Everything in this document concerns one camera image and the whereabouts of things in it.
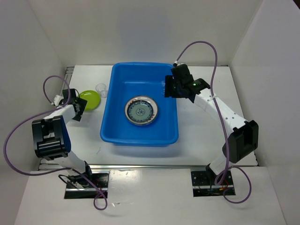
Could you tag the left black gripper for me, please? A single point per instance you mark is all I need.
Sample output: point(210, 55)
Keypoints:
point(81, 103)

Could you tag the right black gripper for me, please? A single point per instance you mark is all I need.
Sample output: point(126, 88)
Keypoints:
point(169, 80)

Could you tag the small blue patterned plate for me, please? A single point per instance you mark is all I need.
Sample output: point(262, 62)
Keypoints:
point(140, 112)

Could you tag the orange sunburst pattern plate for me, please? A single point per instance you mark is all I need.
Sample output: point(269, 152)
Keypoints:
point(146, 98)

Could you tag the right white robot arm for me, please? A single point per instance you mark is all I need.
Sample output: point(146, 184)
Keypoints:
point(241, 136)

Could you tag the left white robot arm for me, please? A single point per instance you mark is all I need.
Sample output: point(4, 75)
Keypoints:
point(50, 135)

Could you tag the blue plastic bin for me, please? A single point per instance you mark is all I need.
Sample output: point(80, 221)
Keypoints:
point(132, 79)

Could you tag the green plastic plate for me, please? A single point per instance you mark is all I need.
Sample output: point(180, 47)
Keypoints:
point(92, 97)

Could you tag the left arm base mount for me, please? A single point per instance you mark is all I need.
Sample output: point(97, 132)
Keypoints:
point(78, 188)

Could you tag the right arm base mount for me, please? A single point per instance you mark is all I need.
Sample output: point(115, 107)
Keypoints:
point(204, 186)

